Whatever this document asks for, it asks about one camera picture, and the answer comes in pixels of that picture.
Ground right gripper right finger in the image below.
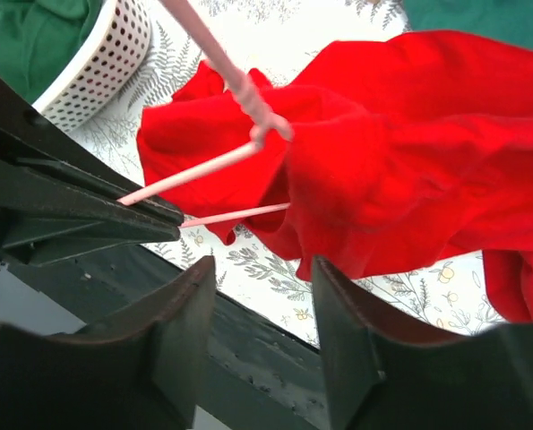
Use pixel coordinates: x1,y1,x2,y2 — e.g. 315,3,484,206
312,257,533,429

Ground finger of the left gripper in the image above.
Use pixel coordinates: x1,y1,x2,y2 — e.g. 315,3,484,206
0,168,181,266
0,60,185,228

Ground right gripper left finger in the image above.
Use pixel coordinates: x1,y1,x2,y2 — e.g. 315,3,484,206
0,256,216,429

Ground white laundry basket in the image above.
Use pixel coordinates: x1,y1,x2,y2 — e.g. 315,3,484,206
33,0,151,133

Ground red t shirt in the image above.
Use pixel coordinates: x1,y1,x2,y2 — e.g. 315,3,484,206
163,30,533,323

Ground pink wire hanger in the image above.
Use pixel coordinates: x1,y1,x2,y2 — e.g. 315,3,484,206
118,1,293,206

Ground dark green garment in basket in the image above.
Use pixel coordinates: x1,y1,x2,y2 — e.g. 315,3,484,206
0,0,103,103

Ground teal green shorts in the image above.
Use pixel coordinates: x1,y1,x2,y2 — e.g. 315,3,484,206
402,0,533,50

